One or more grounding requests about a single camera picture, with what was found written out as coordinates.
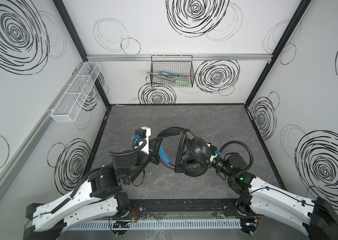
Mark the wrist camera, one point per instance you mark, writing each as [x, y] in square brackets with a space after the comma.
[215, 153]
[141, 138]

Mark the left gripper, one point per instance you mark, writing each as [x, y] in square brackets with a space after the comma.
[154, 154]

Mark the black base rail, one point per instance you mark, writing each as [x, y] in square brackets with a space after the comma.
[184, 207]

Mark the aluminium wall rail back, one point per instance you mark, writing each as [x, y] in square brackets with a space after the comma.
[179, 57]

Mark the green spatula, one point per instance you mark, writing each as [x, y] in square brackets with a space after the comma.
[177, 81]

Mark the blue tool in basket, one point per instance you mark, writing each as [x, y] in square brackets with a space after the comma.
[168, 75]

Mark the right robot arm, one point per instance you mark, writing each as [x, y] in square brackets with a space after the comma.
[316, 218]

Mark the white mesh shelf basket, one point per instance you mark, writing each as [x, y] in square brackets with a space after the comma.
[74, 97]

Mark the white slotted cable duct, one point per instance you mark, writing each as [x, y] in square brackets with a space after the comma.
[190, 224]

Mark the aluminium wall rail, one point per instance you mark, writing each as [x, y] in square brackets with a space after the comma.
[179, 57]
[17, 161]

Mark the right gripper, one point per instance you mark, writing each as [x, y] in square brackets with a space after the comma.
[214, 160]

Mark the black blue headphones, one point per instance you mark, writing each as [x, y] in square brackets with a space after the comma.
[192, 156]

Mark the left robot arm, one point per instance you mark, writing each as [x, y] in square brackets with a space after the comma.
[99, 193]

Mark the black wire basket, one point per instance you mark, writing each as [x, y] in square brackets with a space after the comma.
[184, 68]

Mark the aluminium wall rail left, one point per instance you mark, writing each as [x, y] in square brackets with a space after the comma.
[17, 161]

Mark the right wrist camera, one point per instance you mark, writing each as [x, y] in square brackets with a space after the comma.
[215, 153]

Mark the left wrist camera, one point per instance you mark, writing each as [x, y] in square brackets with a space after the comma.
[141, 138]

